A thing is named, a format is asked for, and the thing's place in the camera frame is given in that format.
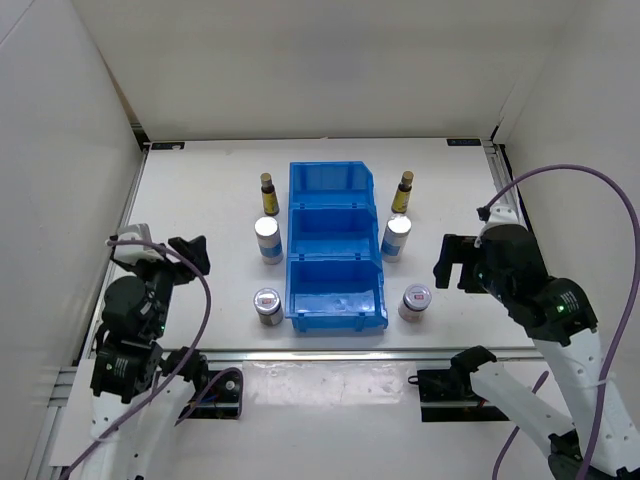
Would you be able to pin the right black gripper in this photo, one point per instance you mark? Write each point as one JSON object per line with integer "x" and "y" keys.
{"x": 455, "y": 249}

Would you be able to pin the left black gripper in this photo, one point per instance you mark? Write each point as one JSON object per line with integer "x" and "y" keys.
{"x": 182, "y": 273}

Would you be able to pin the white blue can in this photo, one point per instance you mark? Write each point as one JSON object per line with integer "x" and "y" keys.
{"x": 269, "y": 240}
{"x": 397, "y": 230}

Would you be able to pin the grey-lid spice jar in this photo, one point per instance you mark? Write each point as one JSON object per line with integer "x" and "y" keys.
{"x": 414, "y": 303}
{"x": 268, "y": 305}

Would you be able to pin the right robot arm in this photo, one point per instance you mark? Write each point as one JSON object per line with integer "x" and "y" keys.
{"x": 597, "y": 439}

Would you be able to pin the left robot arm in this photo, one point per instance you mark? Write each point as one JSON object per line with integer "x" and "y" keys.
{"x": 138, "y": 391}

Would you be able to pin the brown bottle right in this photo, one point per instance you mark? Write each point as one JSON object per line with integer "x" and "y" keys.
{"x": 402, "y": 195}

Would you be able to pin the brown bottle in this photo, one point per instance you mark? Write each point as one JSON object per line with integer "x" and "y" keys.
{"x": 402, "y": 195}
{"x": 269, "y": 196}

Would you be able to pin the brown bottle left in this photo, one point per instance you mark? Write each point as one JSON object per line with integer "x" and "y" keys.
{"x": 269, "y": 196}

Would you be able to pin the black label right corner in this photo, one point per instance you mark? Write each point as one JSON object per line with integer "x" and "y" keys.
{"x": 464, "y": 142}

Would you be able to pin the black label corner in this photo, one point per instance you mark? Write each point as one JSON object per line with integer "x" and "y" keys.
{"x": 167, "y": 146}
{"x": 464, "y": 142}

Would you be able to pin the black label left corner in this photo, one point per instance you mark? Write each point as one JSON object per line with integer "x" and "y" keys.
{"x": 167, "y": 146}

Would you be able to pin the blue plastic bin middle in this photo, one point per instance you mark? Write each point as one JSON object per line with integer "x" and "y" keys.
{"x": 334, "y": 231}

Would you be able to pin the blue plastic bin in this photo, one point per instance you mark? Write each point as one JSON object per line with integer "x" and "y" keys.
{"x": 334, "y": 231}
{"x": 335, "y": 294}
{"x": 330, "y": 184}

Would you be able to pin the blue plastic bin front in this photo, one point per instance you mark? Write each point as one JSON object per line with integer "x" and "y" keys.
{"x": 335, "y": 294}

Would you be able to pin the blue plastic bin rear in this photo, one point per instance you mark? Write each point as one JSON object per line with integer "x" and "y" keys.
{"x": 330, "y": 184}

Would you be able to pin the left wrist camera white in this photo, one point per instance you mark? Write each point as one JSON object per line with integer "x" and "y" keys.
{"x": 133, "y": 245}

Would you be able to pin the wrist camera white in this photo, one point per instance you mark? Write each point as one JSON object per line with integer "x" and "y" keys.
{"x": 493, "y": 216}
{"x": 133, "y": 245}

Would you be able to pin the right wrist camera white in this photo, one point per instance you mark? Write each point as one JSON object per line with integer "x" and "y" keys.
{"x": 493, "y": 216}

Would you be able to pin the aluminium frame rail front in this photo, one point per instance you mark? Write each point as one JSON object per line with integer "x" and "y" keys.
{"x": 504, "y": 354}

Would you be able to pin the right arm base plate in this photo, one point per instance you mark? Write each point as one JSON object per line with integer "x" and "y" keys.
{"x": 442, "y": 402}

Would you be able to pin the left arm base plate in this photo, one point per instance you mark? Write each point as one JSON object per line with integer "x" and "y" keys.
{"x": 220, "y": 399}

